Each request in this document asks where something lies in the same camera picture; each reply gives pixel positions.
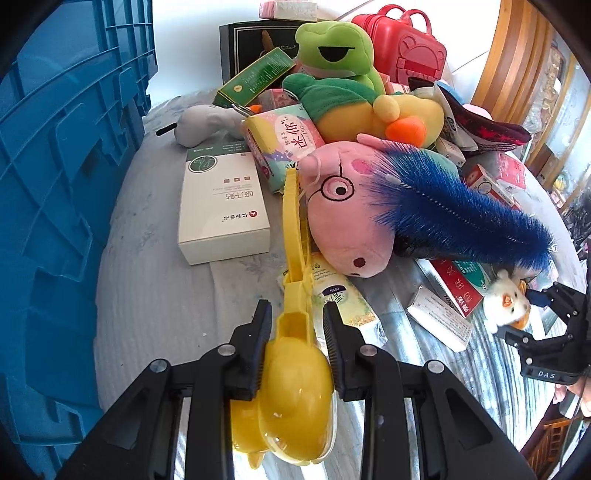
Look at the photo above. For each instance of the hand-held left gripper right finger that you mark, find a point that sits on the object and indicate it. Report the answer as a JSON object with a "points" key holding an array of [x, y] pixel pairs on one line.
{"points": [[332, 350]]}

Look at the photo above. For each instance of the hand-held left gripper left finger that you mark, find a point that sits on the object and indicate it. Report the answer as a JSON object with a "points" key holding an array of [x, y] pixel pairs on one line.
{"points": [[256, 350]]}

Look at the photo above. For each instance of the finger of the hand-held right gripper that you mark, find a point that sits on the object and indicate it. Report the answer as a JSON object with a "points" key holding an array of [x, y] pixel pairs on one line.
{"points": [[526, 345], [565, 300]]}

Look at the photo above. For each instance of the white hamster plush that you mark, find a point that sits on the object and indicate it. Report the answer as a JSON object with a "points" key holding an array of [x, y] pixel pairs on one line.
{"points": [[503, 300]]}

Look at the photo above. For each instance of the yellow snowball clip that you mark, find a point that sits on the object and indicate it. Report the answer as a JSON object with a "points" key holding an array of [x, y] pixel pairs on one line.
{"points": [[295, 392]]}

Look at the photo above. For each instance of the blue bottle brush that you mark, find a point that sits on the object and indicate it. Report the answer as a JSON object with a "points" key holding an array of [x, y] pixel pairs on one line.
{"points": [[461, 207]]}

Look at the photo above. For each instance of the blue plastic crate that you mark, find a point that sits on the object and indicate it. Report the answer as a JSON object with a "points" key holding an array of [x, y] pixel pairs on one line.
{"points": [[55, 184]]}

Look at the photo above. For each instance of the person's right hand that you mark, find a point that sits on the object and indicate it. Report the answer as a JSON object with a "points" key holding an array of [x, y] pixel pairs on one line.
{"points": [[585, 406]]}

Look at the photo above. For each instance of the yellow green wet wipes pack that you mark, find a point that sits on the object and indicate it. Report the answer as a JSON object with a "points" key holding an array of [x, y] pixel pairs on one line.
{"points": [[355, 314]]}

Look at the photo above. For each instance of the wooden chair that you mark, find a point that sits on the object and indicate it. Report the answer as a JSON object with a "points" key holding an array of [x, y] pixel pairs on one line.
{"points": [[549, 443]]}

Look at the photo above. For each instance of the red green carton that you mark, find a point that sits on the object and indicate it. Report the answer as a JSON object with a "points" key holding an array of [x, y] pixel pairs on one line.
{"points": [[461, 284]]}

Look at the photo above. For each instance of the pink pig plush with glasses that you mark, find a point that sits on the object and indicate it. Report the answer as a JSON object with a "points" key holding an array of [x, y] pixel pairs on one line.
{"points": [[346, 230]]}

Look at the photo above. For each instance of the red packet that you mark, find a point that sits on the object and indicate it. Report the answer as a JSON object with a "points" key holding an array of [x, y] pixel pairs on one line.
{"points": [[512, 170]]}

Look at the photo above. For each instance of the red white medicine box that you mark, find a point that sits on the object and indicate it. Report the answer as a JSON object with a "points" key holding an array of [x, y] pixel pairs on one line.
{"points": [[485, 184]]}

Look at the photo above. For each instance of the white box green label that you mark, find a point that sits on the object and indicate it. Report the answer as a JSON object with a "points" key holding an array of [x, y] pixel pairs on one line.
{"points": [[221, 207]]}

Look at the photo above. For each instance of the dark maroon sock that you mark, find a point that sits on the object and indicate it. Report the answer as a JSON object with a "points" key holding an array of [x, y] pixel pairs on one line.
{"points": [[489, 129]]}

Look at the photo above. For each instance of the small white box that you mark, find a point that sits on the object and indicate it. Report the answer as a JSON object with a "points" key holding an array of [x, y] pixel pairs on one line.
{"points": [[450, 152]]}

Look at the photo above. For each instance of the pastel tissue pack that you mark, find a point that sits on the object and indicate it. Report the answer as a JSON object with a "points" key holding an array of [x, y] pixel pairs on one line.
{"points": [[286, 134]]}

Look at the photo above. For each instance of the white plush toy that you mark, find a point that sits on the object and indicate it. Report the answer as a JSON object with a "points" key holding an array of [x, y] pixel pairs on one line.
{"points": [[203, 122]]}

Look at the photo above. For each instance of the yellow duck plush green hat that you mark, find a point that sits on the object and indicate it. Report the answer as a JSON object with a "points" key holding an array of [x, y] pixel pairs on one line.
{"points": [[351, 99]]}

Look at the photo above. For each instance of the wooden cabinet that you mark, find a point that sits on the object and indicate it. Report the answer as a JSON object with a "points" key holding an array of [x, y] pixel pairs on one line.
{"points": [[508, 46]]}

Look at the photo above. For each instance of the long green box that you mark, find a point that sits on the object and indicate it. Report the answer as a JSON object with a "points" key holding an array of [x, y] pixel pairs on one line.
{"points": [[254, 78]]}

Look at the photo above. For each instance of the red toy suitcase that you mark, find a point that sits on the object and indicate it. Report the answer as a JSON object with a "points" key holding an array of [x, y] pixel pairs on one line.
{"points": [[415, 55]]}

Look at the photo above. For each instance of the large green frog plush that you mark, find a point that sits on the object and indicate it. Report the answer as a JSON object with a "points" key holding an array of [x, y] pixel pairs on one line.
{"points": [[332, 62]]}

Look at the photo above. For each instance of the black gift box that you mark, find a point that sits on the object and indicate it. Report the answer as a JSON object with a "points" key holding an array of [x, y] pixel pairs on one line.
{"points": [[240, 46]]}

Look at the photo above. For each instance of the pink white tissue pack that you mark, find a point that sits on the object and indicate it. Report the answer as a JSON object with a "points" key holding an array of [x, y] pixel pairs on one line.
{"points": [[288, 9]]}

